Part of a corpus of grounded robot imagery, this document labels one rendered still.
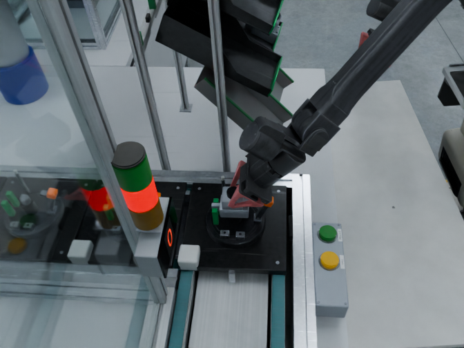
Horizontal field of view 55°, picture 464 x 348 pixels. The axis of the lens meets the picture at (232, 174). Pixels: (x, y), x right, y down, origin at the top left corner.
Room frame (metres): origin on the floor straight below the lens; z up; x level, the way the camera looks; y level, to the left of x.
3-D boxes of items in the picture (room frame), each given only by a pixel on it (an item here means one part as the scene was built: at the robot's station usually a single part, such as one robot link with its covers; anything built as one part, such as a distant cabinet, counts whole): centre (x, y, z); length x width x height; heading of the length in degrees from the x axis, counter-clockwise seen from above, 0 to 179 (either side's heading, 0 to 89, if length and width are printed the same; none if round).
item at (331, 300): (0.48, -0.20, 0.93); 0.21 x 0.07 x 0.06; 172
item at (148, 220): (0.42, 0.14, 1.28); 0.05 x 0.05 x 0.05
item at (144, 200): (0.42, 0.14, 1.33); 0.05 x 0.05 x 0.05
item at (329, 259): (0.48, -0.20, 0.96); 0.04 x 0.04 x 0.02
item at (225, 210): (0.60, 0.01, 1.06); 0.08 x 0.04 x 0.07; 83
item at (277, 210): (0.60, 0.00, 0.96); 0.24 x 0.24 x 0.02; 82
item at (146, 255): (0.42, 0.14, 1.29); 0.12 x 0.05 x 0.25; 172
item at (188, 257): (0.51, 0.11, 0.97); 0.05 x 0.05 x 0.04; 82
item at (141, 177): (0.42, 0.14, 1.38); 0.05 x 0.05 x 0.05
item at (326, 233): (0.55, -0.21, 0.96); 0.04 x 0.04 x 0.02
